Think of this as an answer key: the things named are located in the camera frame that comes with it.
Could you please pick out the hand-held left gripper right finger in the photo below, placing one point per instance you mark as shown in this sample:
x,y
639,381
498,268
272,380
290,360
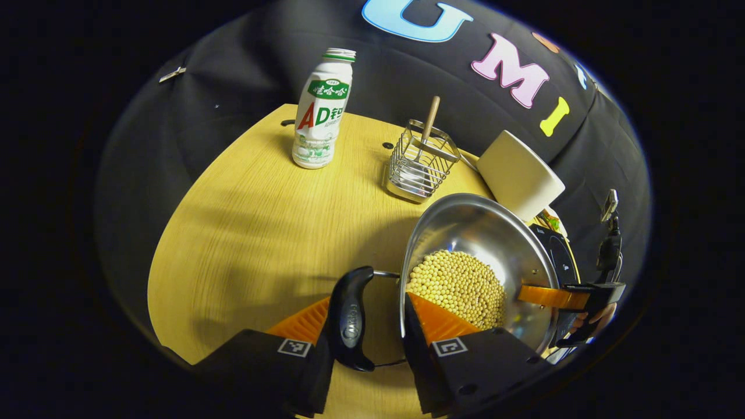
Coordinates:
x,y
416,361

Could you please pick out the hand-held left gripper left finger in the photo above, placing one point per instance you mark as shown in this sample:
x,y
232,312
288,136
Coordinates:
x,y
317,378

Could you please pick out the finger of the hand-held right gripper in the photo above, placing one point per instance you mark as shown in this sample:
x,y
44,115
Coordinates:
x,y
599,294

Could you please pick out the black induction cooktop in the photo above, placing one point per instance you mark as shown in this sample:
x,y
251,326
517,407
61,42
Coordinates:
x,y
561,256

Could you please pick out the stainless steel pot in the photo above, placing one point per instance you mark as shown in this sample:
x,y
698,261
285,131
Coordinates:
x,y
483,227

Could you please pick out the sandwich with lettuce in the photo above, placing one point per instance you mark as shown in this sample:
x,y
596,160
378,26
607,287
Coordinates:
x,y
551,222

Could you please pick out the pile of soybeans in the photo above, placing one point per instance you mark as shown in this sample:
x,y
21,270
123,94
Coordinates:
x,y
460,282

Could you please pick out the white drink bottle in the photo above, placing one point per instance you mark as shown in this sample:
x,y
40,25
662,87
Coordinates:
x,y
323,110

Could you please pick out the silver metal clip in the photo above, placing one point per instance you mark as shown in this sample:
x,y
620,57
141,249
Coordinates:
x,y
173,74

